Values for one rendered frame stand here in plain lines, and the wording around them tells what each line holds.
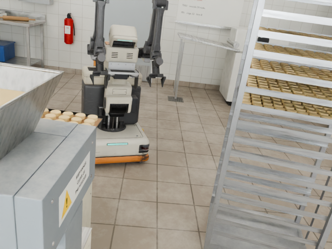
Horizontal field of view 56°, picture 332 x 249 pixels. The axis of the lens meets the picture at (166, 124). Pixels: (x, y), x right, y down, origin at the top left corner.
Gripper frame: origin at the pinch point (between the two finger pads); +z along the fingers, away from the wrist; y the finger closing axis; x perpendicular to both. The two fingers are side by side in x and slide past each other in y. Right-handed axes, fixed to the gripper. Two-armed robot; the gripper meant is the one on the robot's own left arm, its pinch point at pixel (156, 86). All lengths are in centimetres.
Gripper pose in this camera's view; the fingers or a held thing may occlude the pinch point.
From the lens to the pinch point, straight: 243.3
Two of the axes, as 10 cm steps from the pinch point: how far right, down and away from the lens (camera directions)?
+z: 0.4, 10.0, -0.3
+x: -3.5, 0.4, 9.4
